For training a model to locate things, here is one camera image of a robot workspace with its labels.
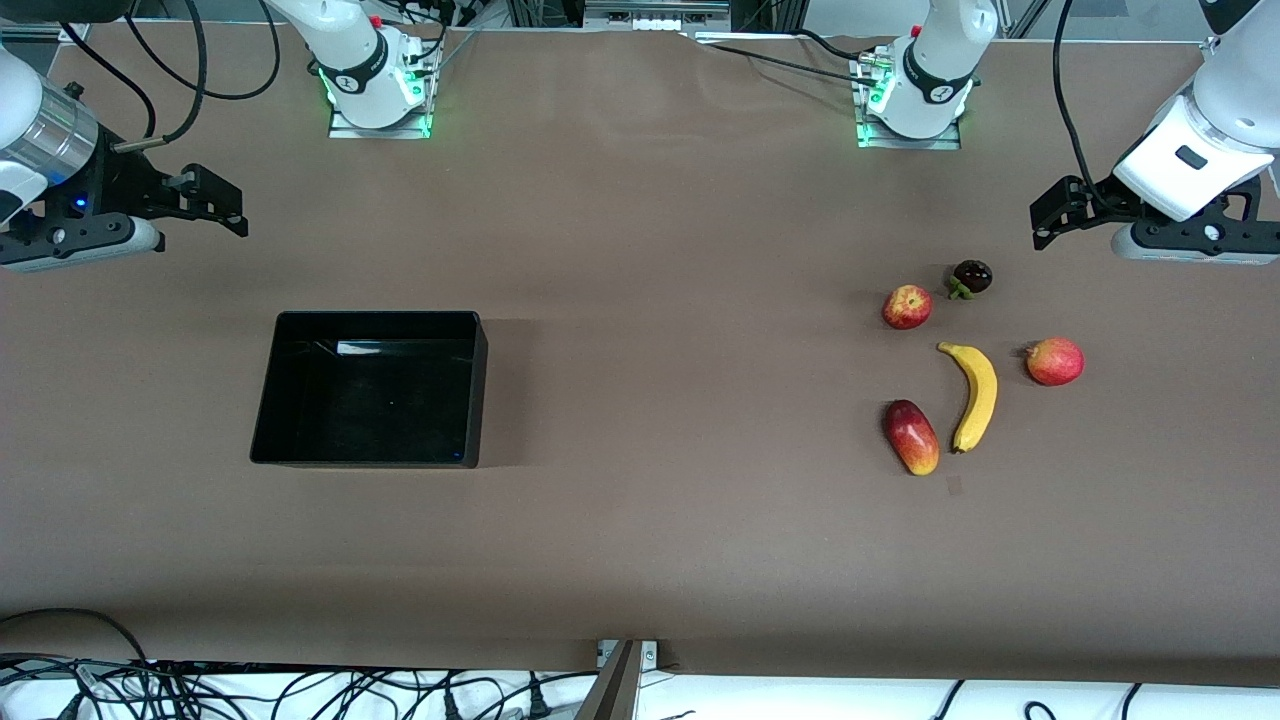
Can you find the red yellow mango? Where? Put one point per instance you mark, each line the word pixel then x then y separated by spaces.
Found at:
pixel 911 438

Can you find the aluminium frame with connectors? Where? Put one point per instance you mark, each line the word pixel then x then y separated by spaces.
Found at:
pixel 655 8

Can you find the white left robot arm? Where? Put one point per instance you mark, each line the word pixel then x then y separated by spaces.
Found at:
pixel 935 70

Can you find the dark purple mangosteen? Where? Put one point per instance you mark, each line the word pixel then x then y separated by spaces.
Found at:
pixel 972 277

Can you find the grey metal bar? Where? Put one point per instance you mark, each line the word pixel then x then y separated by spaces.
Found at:
pixel 615 690

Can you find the short aluminium rail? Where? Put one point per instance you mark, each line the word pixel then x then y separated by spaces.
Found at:
pixel 40 32

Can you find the yellow banana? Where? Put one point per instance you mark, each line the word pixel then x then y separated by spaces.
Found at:
pixel 978 395

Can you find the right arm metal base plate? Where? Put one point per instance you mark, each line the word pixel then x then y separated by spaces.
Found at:
pixel 340 130

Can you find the black plastic box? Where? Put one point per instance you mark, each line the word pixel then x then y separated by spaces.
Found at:
pixel 370 400

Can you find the red yellow apple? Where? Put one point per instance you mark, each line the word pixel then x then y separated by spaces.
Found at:
pixel 907 308

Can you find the silver metal bracket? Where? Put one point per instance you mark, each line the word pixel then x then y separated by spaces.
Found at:
pixel 650 655

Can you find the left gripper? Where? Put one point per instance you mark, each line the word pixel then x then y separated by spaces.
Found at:
pixel 1103 198

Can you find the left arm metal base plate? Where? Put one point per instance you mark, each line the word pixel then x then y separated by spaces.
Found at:
pixel 945 142

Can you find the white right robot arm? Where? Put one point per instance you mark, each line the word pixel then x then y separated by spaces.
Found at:
pixel 355 60

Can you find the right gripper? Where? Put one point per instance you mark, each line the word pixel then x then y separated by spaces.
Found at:
pixel 118 185

